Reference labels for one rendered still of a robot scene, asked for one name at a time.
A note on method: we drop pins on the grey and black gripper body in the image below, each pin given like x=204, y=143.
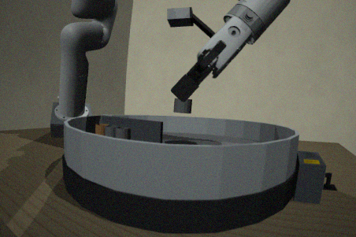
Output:
x=234, y=42

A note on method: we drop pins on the bronze bushing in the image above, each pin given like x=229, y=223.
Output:
x=100, y=129

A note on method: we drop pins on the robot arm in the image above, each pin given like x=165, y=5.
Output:
x=78, y=38

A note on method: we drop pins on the grey metal ring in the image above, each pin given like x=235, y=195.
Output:
x=110, y=130
x=123, y=133
x=182, y=107

